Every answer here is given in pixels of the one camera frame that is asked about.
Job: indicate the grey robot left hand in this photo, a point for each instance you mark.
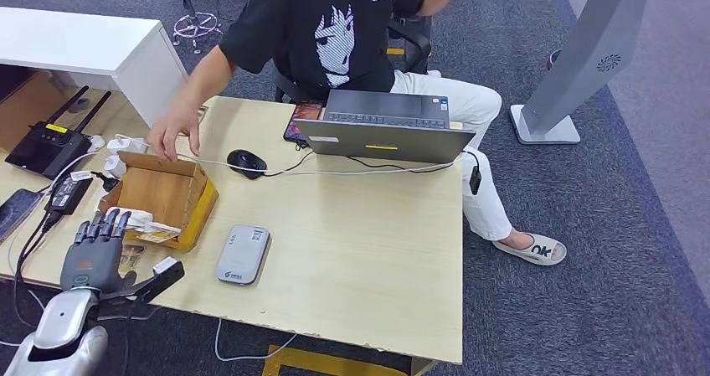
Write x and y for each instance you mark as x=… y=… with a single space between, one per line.
x=91 y=262

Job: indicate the person's right hand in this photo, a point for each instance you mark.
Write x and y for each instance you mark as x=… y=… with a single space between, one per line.
x=174 y=126

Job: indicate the brown cardboard box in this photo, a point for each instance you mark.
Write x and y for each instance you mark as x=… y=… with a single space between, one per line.
x=166 y=193

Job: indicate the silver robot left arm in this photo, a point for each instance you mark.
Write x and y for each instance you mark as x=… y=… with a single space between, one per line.
x=61 y=326

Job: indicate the yellow patterned card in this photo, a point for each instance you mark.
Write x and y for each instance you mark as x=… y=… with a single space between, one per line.
x=132 y=258

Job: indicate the grey card reader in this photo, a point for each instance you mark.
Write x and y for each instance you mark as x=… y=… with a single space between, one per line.
x=243 y=254

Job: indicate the person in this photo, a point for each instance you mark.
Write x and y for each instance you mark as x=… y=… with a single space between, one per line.
x=333 y=46

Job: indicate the white charger plug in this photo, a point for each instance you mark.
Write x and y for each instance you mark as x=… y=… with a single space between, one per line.
x=125 y=145
x=115 y=167

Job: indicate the white crumpled paper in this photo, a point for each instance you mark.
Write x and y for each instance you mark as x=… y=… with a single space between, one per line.
x=138 y=217

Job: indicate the black power adapter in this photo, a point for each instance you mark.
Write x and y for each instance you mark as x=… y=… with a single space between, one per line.
x=67 y=194

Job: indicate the black computer mouse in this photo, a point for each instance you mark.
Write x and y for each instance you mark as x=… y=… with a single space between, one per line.
x=246 y=164

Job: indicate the dark smartphone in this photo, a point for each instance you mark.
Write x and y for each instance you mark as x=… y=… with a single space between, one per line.
x=16 y=212

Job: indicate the round grey desk grommet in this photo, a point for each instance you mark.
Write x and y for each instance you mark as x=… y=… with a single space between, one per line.
x=81 y=107

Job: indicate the dark rounded object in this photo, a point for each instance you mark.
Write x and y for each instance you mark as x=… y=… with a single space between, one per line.
x=554 y=58

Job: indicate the black router with antennas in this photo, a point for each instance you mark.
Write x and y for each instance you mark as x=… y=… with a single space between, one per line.
x=45 y=151

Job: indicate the smartphone with red screen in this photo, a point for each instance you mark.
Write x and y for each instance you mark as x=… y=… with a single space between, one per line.
x=302 y=119

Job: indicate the white cabinet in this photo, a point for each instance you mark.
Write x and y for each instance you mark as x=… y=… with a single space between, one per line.
x=83 y=37

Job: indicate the grey kiosk stand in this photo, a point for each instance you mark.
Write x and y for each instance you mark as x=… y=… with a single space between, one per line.
x=582 y=57

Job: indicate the brown wooden panel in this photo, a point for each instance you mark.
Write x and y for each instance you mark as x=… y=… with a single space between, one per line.
x=28 y=115

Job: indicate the grey laptop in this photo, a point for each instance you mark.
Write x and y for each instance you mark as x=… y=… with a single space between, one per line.
x=388 y=140

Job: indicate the pale slipper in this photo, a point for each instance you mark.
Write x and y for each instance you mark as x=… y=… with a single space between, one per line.
x=531 y=250

